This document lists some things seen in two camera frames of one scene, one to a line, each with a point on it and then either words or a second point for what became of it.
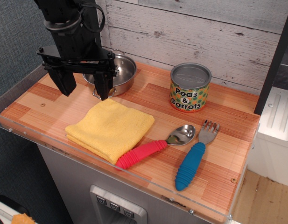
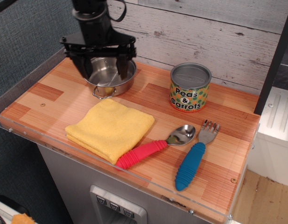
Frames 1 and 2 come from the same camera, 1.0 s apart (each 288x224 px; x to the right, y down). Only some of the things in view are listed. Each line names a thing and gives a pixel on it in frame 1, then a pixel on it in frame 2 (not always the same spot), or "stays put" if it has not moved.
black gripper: [79, 51] to [96, 39]
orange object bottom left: [22, 218] stays put
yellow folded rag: [109, 129] stays put
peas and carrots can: [188, 86] stays put
